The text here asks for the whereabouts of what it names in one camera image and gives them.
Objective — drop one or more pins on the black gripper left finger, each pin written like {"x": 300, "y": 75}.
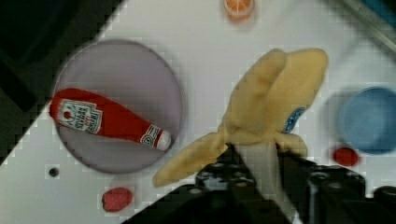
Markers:
{"x": 241, "y": 187}

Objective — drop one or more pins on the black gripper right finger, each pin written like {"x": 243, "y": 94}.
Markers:
{"x": 332, "y": 194}

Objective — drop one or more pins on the yellow plush peeled banana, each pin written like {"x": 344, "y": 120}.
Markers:
{"x": 263, "y": 109}

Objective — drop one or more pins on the small red tomato toy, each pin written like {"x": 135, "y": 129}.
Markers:
{"x": 346, "y": 156}

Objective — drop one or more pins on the blue cup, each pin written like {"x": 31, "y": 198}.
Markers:
{"x": 366, "y": 121}

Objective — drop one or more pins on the red plush strawberry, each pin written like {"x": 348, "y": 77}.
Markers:
{"x": 115, "y": 200}

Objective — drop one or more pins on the grey round plate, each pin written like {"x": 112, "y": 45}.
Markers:
{"x": 134, "y": 76}

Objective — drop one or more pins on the red plush ketchup bottle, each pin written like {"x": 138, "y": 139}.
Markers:
{"x": 92, "y": 113}

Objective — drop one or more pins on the orange slice toy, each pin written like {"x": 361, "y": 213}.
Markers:
{"x": 239, "y": 10}

